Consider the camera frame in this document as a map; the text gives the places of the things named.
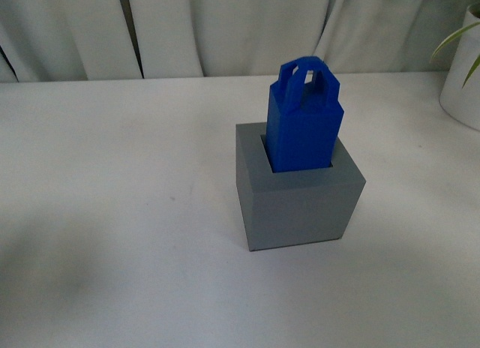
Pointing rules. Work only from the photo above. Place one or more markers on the blue insert part with handle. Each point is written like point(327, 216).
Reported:
point(304, 116)

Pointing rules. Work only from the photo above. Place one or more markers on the gray square base block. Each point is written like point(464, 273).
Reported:
point(282, 209)

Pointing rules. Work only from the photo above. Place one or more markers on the white plant pot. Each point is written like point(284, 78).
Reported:
point(460, 97)

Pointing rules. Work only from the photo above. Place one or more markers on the white curtain backdrop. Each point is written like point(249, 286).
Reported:
point(68, 40)

